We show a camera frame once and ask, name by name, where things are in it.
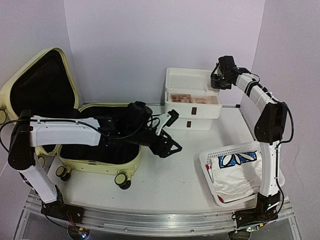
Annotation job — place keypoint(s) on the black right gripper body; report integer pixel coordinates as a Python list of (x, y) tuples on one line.
[(220, 83)]

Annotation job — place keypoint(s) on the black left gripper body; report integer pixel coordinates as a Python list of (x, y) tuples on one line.
[(136, 136)]

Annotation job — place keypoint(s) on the small pink card box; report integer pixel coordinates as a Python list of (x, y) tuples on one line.
[(200, 100)]

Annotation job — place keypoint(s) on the white three-drawer storage cabinet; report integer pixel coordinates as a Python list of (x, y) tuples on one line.
[(197, 83)]

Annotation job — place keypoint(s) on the white plastic mesh basket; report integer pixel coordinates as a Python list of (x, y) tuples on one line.
[(204, 157)]

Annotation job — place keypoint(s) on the white printed t-shirt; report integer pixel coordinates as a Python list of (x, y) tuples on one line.
[(236, 176)]

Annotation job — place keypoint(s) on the pale green hard-shell suitcase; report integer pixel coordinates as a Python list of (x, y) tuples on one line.
[(45, 87)]

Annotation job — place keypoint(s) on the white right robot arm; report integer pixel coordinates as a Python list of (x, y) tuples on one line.
[(268, 131)]

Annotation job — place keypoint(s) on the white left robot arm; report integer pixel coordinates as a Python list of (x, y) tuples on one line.
[(31, 131)]

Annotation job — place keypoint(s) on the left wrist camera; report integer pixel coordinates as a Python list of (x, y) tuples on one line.
[(166, 120)]

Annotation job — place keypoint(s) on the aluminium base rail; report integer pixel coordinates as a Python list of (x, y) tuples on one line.
[(33, 224)]

